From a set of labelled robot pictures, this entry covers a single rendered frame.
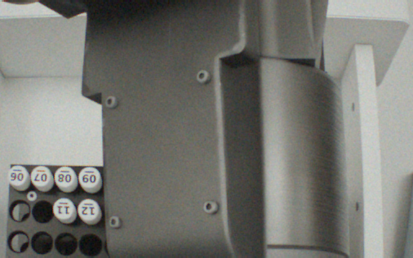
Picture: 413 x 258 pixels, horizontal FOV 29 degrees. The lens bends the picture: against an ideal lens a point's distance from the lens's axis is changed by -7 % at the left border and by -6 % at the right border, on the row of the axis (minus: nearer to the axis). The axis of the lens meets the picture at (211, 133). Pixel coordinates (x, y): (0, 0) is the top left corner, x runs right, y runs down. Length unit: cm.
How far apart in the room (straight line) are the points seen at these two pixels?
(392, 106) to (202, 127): 45
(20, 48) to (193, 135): 33
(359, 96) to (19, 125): 22
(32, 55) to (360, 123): 21
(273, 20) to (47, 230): 27
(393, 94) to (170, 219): 46
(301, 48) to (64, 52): 32
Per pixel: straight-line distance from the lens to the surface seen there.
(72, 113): 55
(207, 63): 20
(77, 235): 46
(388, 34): 50
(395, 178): 62
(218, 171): 19
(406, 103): 65
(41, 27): 49
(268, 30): 22
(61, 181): 46
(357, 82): 50
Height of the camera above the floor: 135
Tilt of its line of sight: 72 degrees down
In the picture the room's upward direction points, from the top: 1 degrees clockwise
